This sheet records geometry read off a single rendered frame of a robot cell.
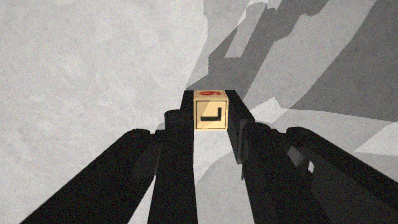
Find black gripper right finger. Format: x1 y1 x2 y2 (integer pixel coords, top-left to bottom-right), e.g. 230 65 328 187
225 90 398 224

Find wooden letter block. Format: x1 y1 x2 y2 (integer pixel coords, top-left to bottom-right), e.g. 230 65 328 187
194 90 229 131

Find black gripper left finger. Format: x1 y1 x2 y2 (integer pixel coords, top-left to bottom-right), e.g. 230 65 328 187
19 90 198 224

